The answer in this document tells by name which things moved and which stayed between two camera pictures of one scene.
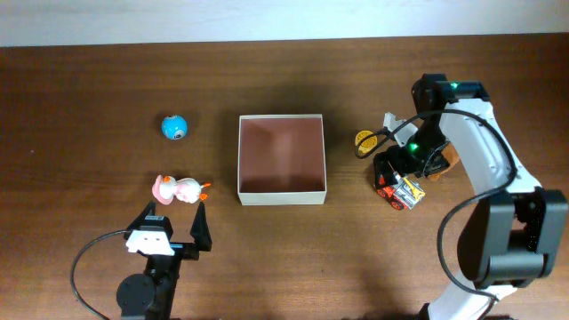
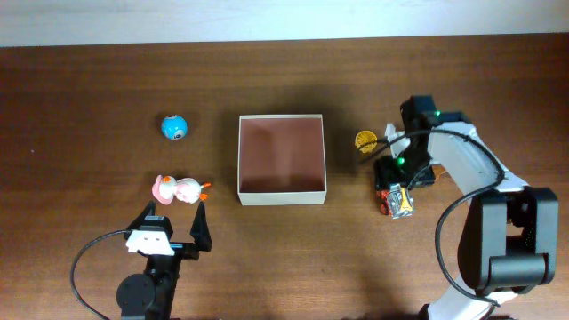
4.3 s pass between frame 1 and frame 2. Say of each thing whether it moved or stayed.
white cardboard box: stayed
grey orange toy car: moved
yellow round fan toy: stayed
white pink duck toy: stayed
